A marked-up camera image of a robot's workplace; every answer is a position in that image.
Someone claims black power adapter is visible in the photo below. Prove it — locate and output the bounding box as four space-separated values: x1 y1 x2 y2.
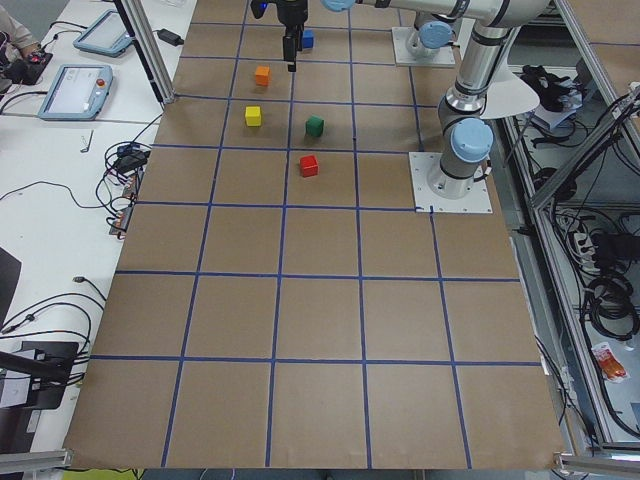
156 29 184 46

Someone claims red wooden block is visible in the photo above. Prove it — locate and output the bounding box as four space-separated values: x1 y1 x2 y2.
299 155 319 178

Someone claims orange wooden block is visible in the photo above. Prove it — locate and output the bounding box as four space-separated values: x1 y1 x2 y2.
254 65 271 87

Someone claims yellow wooden block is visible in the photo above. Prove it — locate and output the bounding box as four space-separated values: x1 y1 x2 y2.
244 105 262 127

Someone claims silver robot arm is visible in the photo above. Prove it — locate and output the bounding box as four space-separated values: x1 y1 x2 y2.
406 11 454 58
366 0 548 200

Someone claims orange snack packet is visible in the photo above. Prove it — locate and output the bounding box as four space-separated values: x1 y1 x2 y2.
591 342 628 383

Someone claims teach pendant tablet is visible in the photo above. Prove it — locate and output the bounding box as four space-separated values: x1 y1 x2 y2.
73 9 132 58
37 64 114 121

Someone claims far teach pendant tablet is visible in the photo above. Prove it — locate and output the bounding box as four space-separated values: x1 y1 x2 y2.
73 9 132 58

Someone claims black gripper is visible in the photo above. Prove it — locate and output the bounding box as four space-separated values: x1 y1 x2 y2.
250 0 308 73

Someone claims near teach pendant tablet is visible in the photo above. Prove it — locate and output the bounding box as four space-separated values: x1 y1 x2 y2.
37 64 114 121

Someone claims green wooden block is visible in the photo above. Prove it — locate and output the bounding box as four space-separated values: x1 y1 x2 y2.
305 115 325 138

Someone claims brown paper table cover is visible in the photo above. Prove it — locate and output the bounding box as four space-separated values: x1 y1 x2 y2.
66 1 563 469

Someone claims aluminium frame post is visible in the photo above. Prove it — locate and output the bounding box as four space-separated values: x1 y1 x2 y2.
114 0 175 105

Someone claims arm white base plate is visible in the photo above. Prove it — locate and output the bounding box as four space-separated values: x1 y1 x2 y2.
409 152 493 214
391 27 456 68

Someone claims blue wooden block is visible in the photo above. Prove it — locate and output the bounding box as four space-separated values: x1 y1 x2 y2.
302 29 315 50

